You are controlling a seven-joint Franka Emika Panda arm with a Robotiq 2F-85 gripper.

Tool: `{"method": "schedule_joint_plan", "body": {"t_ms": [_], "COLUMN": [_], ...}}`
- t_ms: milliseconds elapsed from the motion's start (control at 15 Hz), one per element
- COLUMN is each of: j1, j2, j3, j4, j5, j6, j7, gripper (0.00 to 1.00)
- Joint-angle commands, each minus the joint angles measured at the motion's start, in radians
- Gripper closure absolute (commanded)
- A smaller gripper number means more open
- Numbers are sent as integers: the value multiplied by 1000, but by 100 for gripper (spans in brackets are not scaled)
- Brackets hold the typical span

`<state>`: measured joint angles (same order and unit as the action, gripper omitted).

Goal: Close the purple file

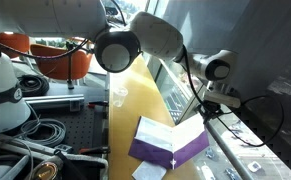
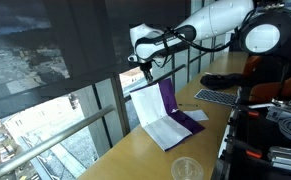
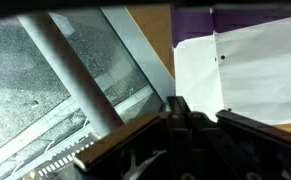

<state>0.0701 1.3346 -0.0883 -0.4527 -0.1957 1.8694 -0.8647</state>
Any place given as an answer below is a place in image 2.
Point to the purple file folder with papers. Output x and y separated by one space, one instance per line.
159 116

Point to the aluminium profile rail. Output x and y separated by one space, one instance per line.
280 157

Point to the clear plastic cup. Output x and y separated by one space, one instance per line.
186 168

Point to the metal window handrail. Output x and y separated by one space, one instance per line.
26 156

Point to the orange chair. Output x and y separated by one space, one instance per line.
267 91
250 65

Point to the orange chair far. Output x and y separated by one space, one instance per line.
250 65

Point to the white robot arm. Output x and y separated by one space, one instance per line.
259 29

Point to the loose white paper sheet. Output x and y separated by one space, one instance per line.
197 115

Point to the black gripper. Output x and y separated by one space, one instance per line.
145 68

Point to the black clamp with orange tip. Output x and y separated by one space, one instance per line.
249 150

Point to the black perforated breadboard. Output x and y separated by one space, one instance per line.
260 133

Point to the orange chair near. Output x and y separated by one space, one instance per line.
267 91

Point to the black pen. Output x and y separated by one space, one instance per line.
189 105

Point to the patterned calibration board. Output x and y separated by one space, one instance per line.
216 97

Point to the black cloth bundle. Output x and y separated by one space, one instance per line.
217 82

